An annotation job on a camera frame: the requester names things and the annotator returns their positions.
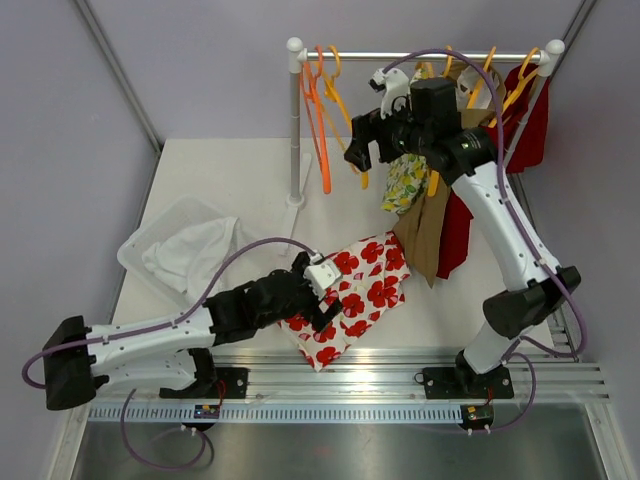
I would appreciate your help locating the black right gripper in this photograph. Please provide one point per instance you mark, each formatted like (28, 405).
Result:
(369, 128)

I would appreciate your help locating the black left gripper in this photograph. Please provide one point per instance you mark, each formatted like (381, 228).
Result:
(319, 319)

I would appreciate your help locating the yellow hanger of poppy skirt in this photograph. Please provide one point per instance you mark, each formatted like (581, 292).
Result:
(332, 94)

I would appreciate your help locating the red poppy skirt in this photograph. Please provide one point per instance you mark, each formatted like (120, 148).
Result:
(373, 270)

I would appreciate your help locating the lemon print skirt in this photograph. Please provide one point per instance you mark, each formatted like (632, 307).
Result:
(406, 180)

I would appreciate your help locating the orange hanger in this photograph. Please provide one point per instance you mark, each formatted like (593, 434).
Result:
(314, 109)

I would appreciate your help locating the yellow hanger of lemon skirt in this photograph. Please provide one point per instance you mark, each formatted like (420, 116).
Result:
(425, 70)

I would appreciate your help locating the yellow hanger of tan skirt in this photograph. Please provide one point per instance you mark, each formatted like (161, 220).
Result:
(475, 92)

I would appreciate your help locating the tan corduroy skirt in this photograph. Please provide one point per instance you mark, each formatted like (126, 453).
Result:
(419, 229)

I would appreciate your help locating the white skirt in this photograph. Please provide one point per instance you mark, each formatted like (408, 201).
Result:
(187, 261)

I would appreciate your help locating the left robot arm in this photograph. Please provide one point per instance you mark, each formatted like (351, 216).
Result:
(173, 357)

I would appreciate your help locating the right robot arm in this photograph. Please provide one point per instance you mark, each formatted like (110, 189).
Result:
(422, 118)

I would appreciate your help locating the yellow hanger of red skirt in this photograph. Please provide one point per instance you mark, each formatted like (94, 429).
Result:
(517, 90)

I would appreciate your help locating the translucent plastic basket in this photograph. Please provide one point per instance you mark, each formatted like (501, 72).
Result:
(185, 212)

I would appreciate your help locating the white clothes rack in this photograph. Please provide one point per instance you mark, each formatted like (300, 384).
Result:
(546, 60)

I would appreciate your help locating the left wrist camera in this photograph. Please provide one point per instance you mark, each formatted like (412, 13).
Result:
(322, 273)

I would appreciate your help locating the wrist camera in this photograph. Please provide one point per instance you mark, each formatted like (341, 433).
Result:
(392, 84)
(322, 273)

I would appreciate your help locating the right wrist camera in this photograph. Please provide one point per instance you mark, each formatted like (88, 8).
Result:
(392, 84)

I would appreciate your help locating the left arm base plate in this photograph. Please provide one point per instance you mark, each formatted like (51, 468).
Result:
(222, 382)

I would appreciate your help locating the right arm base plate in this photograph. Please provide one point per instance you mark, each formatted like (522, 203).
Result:
(440, 382)

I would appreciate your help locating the slotted cable duct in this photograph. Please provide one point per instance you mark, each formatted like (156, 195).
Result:
(281, 414)

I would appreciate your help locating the aluminium rail frame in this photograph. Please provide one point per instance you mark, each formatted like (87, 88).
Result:
(386, 375)

